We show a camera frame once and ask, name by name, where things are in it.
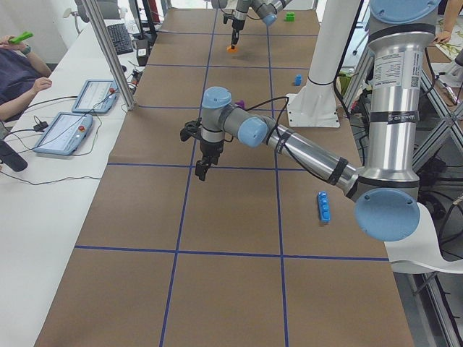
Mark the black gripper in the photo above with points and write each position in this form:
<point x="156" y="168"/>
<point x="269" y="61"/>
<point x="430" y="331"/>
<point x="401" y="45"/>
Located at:
<point x="210" y="148"/>
<point x="237" y="24"/>

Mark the orange trapezoid block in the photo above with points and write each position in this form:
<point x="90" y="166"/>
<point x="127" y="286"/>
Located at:
<point x="232" y="49"/>

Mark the purple trapezoid block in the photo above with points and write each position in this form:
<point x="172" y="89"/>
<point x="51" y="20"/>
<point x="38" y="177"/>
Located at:
<point x="240" y="104"/>

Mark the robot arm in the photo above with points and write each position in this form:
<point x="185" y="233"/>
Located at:
<point x="267" y="12"/>
<point x="385" y="189"/>

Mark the seated person's hand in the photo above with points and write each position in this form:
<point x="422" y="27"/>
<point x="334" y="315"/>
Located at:
<point x="42" y="83"/>

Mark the small blue block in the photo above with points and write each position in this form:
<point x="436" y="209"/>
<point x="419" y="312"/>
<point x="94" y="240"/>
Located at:
<point x="297" y="80"/>

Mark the black keyboard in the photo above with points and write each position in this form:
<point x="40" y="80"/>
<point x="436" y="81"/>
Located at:
<point x="120" y="38"/>

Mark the far teach pendant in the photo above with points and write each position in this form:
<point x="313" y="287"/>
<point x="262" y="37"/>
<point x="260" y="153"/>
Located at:
<point x="96" y="96"/>

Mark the teach pendant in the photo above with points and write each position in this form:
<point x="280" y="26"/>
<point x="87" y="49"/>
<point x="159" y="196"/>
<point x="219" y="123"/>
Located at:
<point x="64" y="134"/>
<point x="96" y="96"/>

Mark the long blue block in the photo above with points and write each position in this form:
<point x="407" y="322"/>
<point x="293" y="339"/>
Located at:
<point x="324" y="210"/>

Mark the near teach pendant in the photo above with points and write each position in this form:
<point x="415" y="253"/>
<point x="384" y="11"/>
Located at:
<point x="64" y="134"/>

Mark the green handheld block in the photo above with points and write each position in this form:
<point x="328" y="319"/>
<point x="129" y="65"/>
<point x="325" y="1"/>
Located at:
<point x="20" y="38"/>

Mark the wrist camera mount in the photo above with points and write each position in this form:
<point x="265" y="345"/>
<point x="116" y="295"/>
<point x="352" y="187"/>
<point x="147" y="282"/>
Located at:
<point x="191" y="129"/>

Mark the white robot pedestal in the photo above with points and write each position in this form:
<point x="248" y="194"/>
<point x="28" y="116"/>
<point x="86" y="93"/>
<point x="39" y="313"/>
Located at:
<point x="315" y="104"/>

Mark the aluminium frame post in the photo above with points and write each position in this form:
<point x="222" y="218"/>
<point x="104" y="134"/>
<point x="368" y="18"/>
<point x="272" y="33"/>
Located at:
<point x="96" y="19"/>

